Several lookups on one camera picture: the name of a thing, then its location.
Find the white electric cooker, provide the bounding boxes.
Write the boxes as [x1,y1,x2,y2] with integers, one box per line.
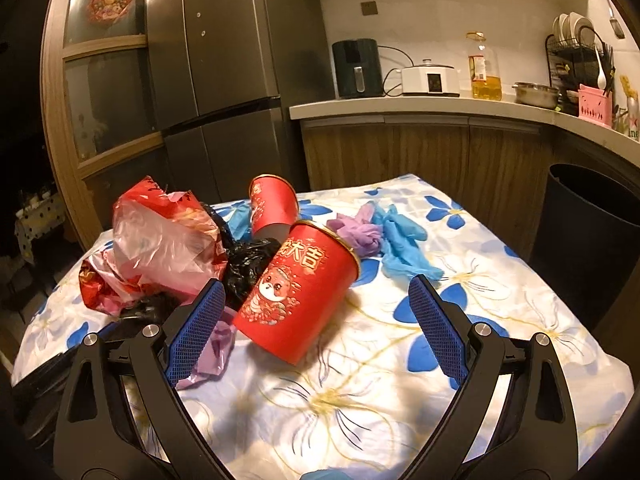
[401,58,462,97]

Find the red and pink plastic bag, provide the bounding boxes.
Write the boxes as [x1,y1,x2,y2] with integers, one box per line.
[80,176,231,317]

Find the kitchen counter with wooden cabinets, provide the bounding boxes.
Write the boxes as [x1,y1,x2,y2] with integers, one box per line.
[289,95,640,341]

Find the grey refrigerator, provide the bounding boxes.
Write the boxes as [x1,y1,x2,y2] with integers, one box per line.
[145,0,328,206]

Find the polka dot cloth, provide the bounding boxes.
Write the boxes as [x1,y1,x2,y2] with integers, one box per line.
[14,199,66,266]

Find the pink utensil holder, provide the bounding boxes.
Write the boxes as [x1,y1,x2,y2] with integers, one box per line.
[577,85,615,128]

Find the black plastic bag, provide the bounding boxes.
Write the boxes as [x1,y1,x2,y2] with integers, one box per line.
[117,202,283,326]

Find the black dish rack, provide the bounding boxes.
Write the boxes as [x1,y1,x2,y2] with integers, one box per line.
[545,12,616,111]

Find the steel pot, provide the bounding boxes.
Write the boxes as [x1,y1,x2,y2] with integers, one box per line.
[512,81,561,109]

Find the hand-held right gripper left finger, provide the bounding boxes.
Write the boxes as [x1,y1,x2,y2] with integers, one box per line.
[52,278,226,480]

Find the black power cable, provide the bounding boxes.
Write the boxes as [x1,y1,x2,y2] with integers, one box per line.
[377,45,407,97]

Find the stack of white dishes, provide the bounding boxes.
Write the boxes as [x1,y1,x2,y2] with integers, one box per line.
[552,12,596,42]

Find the large red paper cup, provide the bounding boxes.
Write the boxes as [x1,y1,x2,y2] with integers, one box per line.
[233,220,362,365]

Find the wooden door with glass panels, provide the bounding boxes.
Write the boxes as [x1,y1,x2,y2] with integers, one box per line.
[40,0,166,241]

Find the small red paper cup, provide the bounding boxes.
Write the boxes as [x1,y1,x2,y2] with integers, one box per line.
[248,174,300,238]

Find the black trash bin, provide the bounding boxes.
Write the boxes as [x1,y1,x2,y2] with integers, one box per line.
[529,162,636,331]

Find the floral tablecloth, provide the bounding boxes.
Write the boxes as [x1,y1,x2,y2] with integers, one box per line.
[11,174,636,480]

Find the flower decoration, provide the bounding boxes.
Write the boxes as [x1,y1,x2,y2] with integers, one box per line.
[85,0,132,26]

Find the cooking oil bottle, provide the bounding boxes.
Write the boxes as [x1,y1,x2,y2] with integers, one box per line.
[466,31,502,101]

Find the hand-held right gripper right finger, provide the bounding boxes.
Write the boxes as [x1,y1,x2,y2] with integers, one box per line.
[408,274,587,480]

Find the white ladle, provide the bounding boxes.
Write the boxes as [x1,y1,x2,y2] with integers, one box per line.
[595,47,609,91]

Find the hanging metal spatula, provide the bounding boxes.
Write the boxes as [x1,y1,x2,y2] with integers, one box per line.
[607,7,626,40]

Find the dark green air fryer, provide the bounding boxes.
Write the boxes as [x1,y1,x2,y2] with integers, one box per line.
[332,38,384,99]

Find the green drink can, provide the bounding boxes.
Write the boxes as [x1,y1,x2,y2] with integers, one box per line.
[625,97,640,141]

